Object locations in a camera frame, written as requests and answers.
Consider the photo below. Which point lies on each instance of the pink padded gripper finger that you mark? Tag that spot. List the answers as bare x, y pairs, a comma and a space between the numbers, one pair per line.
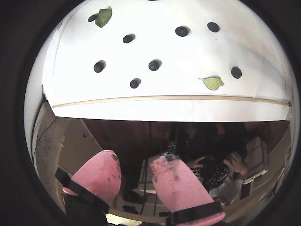
178, 183
98, 174

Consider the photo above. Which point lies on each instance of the black shoe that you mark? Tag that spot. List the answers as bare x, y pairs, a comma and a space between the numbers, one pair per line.
130, 209
132, 197

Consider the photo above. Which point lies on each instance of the seated person dark clothes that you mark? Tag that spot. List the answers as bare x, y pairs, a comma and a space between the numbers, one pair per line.
211, 146

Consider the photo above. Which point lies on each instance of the white storage box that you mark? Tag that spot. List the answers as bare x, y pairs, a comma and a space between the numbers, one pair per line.
256, 150

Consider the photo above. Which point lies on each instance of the pale green curled leaf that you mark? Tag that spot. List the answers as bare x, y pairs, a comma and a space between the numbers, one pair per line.
212, 83

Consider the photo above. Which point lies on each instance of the dark green leaf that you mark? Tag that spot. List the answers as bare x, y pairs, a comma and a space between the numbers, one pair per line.
103, 17

